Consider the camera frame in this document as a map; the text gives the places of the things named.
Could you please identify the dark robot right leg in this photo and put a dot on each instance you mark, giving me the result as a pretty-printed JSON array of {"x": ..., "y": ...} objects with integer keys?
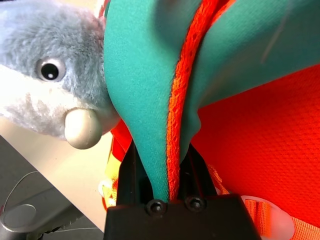
[{"x": 20, "y": 220}]

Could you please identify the teal and orange backpack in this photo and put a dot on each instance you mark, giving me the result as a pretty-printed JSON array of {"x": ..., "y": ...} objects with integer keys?
[{"x": 137, "y": 75}]

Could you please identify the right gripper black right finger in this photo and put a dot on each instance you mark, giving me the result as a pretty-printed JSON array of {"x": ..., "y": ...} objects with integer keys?
[{"x": 197, "y": 180}]

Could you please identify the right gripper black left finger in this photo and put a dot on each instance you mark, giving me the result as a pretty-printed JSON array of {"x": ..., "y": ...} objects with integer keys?
[{"x": 132, "y": 185}]

